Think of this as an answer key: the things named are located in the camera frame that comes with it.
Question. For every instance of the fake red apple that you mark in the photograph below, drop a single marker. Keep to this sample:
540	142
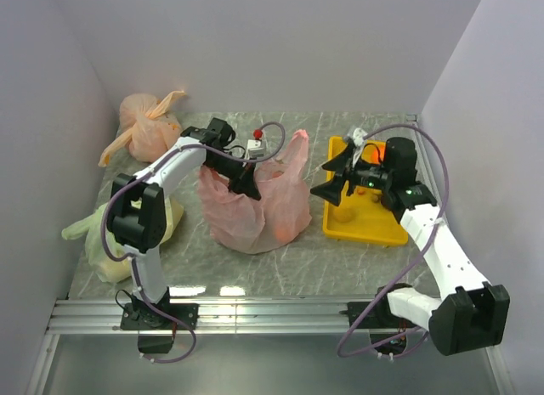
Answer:
284	235

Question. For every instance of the aluminium mounting rail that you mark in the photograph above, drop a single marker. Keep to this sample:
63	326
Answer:
214	315

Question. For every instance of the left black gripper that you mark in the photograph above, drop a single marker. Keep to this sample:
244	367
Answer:
245	181

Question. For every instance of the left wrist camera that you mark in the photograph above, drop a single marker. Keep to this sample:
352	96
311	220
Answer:
255	147

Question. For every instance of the fake orange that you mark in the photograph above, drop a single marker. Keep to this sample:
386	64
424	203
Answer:
377	155

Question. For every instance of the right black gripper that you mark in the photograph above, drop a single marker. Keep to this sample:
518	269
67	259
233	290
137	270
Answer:
341	163

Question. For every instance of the pink plastic bag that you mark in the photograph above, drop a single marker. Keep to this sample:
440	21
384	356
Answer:
253	226

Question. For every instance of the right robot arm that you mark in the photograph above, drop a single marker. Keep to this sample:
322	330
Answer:
470	312

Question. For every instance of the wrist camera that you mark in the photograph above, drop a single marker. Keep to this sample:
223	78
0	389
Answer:
255	147
357	137

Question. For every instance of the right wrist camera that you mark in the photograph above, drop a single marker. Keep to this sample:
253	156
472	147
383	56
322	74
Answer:
357	137

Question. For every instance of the yellow plastic tray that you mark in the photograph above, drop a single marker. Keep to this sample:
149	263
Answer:
373	222

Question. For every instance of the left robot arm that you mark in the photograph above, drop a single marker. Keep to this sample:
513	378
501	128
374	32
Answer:
136	213

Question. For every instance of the fake yellow apricot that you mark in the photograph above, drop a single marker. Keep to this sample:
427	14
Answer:
343	214

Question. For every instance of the orange tied plastic bag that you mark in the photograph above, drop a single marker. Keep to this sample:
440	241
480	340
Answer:
148	128

